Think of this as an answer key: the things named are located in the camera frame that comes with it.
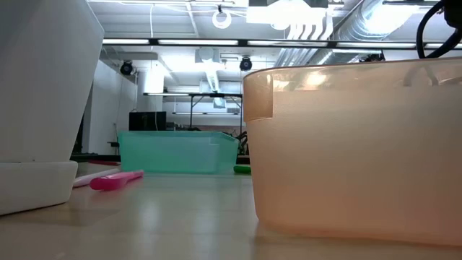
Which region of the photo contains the green translucent plastic bin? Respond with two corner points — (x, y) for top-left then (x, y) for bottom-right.
(118, 130), (240, 175)

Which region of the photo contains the magenta pen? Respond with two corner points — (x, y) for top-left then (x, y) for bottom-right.
(89, 170), (144, 191)

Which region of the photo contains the black trestle desk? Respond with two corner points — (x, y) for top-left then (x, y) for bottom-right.
(144, 92), (243, 134)

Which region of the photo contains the black box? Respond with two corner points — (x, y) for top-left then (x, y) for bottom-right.
(128, 110), (167, 131)

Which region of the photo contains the long ceiling light strip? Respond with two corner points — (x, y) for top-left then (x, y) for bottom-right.
(103, 38), (462, 51)

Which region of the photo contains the orange translucent plastic bin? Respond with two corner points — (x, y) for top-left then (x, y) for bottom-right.
(243, 57), (462, 247)

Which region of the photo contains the light pink pen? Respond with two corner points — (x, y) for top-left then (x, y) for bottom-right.
(72, 168), (122, 188)

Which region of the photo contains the white hexagonal plant pot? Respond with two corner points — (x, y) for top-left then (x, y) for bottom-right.
(0, 0), (105, 217)

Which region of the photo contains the white ceiling ring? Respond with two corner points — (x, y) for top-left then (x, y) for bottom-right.
(212, 9), (232, 30)

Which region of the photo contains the black aluminium table frame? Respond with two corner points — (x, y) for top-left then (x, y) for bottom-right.
(70, 154), (122, 163)

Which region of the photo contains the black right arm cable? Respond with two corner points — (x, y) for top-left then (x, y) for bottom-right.
(416, 0), (462, 59)

